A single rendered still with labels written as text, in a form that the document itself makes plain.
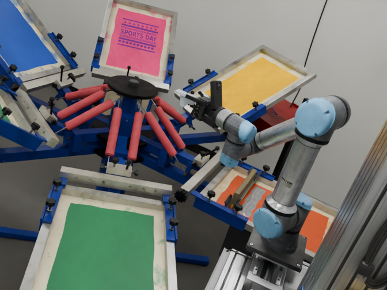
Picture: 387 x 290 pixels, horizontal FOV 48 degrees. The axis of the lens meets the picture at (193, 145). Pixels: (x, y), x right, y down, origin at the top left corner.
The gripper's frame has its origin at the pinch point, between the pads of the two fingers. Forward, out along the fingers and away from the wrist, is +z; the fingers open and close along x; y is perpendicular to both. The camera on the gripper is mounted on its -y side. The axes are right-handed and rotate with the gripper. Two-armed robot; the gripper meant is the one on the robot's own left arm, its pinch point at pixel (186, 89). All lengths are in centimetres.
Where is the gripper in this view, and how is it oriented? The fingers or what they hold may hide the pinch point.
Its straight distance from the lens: 175.8
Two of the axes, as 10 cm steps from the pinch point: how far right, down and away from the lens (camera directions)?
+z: -6.9, -4.9, 5.3
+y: -3.5, 8.7, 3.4
